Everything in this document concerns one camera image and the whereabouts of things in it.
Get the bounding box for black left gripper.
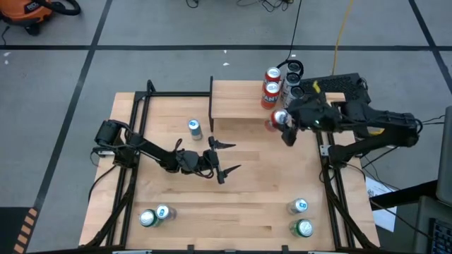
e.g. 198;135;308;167
175;135;242;186

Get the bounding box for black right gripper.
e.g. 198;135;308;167
281;97;342;147

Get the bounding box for white Celsius can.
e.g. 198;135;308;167
282;85;307;109
285;59;304;77
282;72;302;89

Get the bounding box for blue silver Red Bull can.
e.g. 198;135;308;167
286;198;309;216
155;203;177;222
187;119;204;141

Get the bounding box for green Sprite can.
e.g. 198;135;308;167
138;209;159;229
289;218;314;238

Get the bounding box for black computer case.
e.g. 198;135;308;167
302;72;371;105

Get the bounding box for white paper sheet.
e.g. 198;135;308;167
364;175;398;233

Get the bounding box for black desk beam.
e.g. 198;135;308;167
369;179;439;212

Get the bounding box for grey monitor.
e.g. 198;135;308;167
434;104;452;207

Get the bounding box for black keyboard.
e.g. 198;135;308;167
427;217;452;254

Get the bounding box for black mat orange stripes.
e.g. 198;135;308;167
0;206;40;254

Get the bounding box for orange shop vacuum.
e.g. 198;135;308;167
0;0;54;36

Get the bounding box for wooden shelf black frame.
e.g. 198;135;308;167
208;75;308;133

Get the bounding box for black aluminium rig frame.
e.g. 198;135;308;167
83;79;381;252

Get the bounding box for yellow cable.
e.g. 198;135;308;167
331;0;355;76

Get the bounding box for black cable tangle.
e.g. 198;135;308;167
236;0;294;13

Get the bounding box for black vacuum hose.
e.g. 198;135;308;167
35;0;82;17

